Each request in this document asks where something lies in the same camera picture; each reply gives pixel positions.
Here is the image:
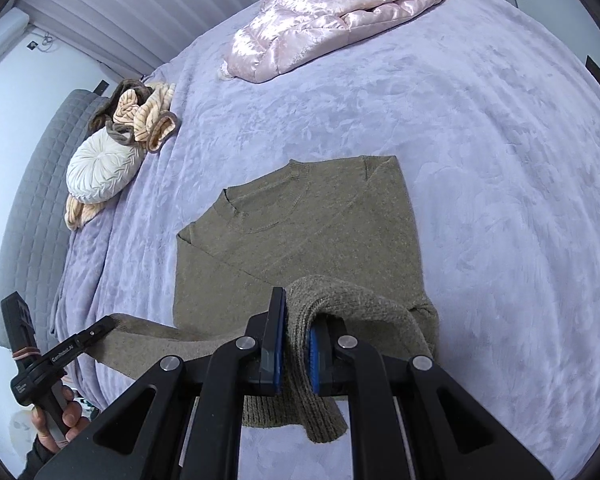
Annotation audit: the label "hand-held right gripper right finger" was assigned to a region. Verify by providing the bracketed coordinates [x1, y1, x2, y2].
[307, 312, 556, 480]

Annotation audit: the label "person's left hand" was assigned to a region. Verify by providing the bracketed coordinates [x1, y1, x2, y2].
[30, 387, 92, 453]

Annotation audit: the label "beige striped knit throw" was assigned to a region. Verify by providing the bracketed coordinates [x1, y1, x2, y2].
[64, 78, 181, 231]

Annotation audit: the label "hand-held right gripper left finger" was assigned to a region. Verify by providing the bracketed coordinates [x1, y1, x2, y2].
[32, 287, 288, 480]

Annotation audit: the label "olive knit sweater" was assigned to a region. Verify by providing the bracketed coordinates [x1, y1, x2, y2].
[94, 155, 440, 445]

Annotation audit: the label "round white pleated cushion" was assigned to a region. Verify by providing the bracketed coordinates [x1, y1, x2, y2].
[66, 127, 143, 204]

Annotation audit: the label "wall socket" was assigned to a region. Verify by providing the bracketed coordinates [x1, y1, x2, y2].
[26, 32, 56, 54]

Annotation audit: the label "lilac plush blanket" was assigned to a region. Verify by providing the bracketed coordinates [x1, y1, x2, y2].
[50, 0, 600, 480]

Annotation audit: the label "grey quilted headboard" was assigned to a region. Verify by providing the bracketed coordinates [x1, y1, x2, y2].
[0, 89, 112, 348]

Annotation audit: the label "pink satin padded jacket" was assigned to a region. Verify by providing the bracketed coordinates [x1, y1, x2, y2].
[217, 0, 452, 83]

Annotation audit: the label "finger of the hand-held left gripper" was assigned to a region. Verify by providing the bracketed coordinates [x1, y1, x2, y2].
[77, 314, 115, 348]
[0, 291, 35, 356]

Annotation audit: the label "person's left forearm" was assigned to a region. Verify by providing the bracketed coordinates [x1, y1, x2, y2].
[22, 432, 61, 476]

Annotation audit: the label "light grey curtains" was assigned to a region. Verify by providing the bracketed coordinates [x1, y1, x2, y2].
[17, 0, 331, 78]

